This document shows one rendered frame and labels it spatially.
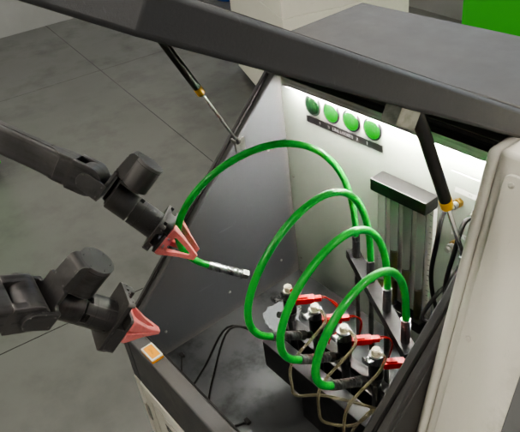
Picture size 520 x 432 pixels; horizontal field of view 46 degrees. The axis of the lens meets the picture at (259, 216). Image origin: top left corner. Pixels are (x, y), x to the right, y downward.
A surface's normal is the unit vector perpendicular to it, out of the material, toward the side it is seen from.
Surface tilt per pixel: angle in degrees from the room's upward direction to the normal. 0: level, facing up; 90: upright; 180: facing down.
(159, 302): 90
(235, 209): 90
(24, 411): 0
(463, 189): 90
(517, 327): 76
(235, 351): 0
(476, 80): 0
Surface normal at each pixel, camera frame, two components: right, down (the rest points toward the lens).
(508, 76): -0.11, -0.81
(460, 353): -0.78, 0.23
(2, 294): 0.53, -0.72
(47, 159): -0.18, 0.14
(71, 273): -0.51, -0.17
